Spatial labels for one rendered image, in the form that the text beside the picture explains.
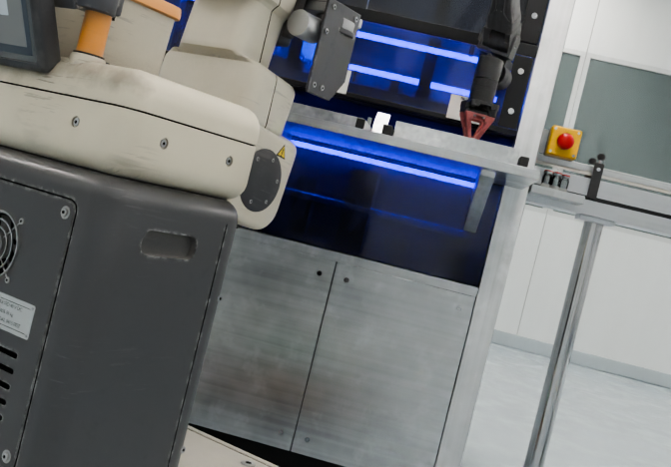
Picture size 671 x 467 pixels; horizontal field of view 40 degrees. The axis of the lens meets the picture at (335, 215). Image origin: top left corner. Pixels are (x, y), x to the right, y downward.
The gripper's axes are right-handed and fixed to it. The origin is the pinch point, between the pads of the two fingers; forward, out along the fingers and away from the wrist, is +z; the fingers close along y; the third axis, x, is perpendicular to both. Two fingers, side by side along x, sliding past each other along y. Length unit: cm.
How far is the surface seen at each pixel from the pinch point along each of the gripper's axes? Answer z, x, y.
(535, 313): 72, -197, 440
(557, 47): -28.8, -18.8, 12.7
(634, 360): 87, -271, 420
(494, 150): 2.1, 0.4, -21.5
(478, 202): 12.8, -3.8, -5.2
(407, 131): 2.4, 17.9, -16.8
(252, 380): 69, 33, 24
